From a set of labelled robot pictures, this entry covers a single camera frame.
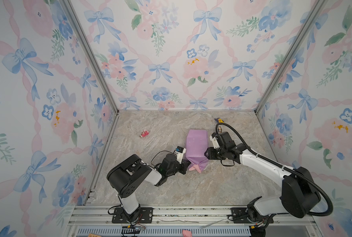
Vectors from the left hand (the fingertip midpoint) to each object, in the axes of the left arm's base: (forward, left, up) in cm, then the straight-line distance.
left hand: (192, 162), depth 88 cm
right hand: (+4, -8, +4) cm, 10 cm away
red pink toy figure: (+22, +32, -2) cm, 39 cm away
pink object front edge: (-34, +4, -2) cm, 35 cm away
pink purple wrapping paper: (+12, -3, +3) cm, 13 cm away
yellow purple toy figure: (+35, -22, -1) cm, 41 cm away
